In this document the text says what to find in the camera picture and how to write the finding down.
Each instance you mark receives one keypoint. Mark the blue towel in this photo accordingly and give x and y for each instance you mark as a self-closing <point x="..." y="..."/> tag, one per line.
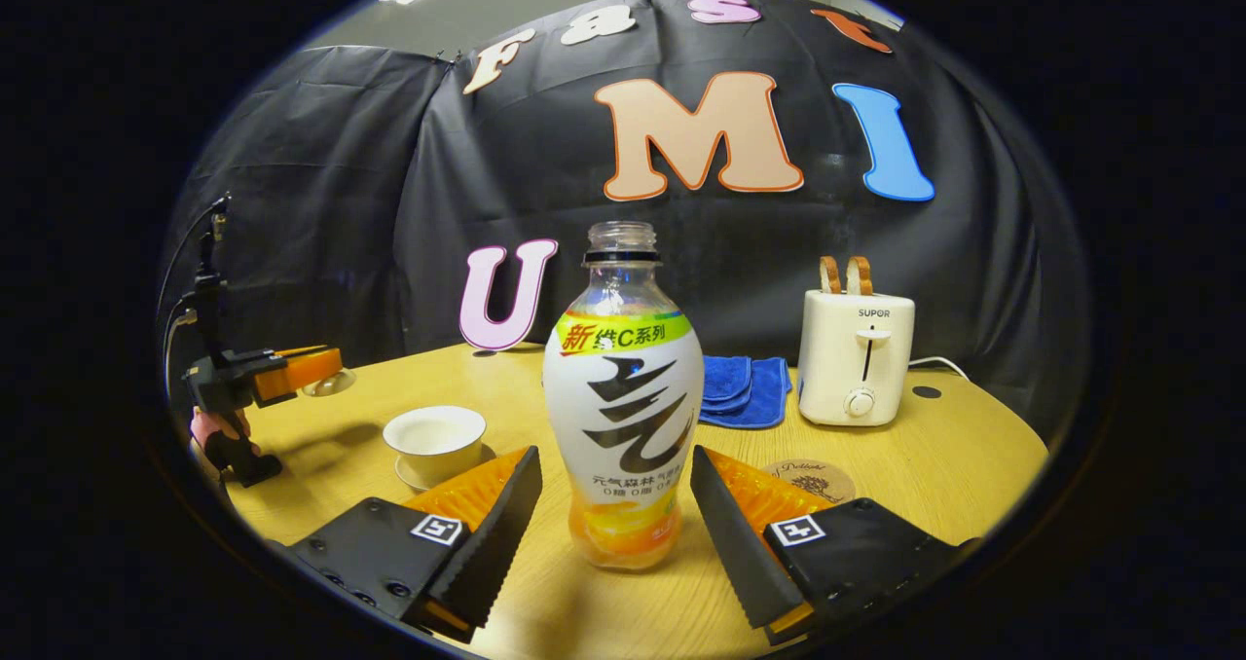
<point x="745" y="392"/>

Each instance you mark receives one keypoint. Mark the plastic water bottle orange drink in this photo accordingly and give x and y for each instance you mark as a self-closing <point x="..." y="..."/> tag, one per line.
<point x="623" y="417"/>

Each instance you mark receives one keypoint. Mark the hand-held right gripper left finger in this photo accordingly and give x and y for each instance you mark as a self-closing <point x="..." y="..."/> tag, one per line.
<point x="496" y="543"/>

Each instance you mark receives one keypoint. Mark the bread slice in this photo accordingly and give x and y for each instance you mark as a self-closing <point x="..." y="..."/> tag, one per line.
<point x="829" y="275"/>
<point x="861" y="275"/>

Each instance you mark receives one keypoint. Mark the white saucer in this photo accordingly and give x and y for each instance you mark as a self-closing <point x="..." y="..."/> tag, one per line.
<point x="409" y="477"/>

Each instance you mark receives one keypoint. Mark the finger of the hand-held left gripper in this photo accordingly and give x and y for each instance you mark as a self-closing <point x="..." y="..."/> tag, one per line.
<point x="297" y="370"/>

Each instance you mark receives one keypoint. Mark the white teacup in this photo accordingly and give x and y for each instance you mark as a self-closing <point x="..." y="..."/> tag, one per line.
<point x="433" y="456"/>

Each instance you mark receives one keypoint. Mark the white teacup lid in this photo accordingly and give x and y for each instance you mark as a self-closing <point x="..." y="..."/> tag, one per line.
<point x="333" y="385"/>

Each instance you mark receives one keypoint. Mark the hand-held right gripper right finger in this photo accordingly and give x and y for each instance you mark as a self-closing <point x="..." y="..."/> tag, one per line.
<point x="735" y="543"/>

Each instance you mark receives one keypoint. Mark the black backdrop cloth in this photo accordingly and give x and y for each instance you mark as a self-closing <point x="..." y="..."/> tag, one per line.
<point x="389" y="202"/>

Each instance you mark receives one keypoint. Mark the white toaster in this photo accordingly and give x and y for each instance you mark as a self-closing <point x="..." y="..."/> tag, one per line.
<point x="837" y="358"/>

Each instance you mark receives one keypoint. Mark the round brown coaster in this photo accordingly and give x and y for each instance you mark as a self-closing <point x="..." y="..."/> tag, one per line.
<point x="813" y="480"/>

